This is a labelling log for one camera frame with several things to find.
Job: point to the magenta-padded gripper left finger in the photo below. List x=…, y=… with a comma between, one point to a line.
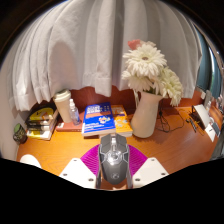
x=78, y=171

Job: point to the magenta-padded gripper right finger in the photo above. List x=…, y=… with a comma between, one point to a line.
x=150, y=171

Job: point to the grey black computer mouse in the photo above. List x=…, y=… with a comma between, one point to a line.
x=113, y=160

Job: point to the white yellow round mouse pad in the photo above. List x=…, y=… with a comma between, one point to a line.
x=30, y=161

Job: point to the red flat book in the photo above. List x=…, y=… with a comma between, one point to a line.
x=68, y=127

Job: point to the white yellow book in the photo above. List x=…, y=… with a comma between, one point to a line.
x=39, y=134

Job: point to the cream ceramic pitcher vase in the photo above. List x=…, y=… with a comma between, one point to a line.
x=145, y=116

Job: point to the clear small spray bottle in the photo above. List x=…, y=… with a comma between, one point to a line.
x=74, y=115

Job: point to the blue book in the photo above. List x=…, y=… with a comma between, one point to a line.
x=98, y=118

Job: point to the orange book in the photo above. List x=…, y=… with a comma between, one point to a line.
x=122, y=121

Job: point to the dark pen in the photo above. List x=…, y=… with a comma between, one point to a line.
x=191, y=124

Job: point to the cream lidded tumbler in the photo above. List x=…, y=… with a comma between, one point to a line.
x=62, y=106

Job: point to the yellow black book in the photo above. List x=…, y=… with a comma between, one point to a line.
x=41, y=114

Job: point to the dark green mug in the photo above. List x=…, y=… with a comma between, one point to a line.
x=19, y=134

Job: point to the white paper card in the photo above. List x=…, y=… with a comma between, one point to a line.
x=210, y=132

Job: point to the white pleated curtain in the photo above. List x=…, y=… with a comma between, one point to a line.
x=100, y=46

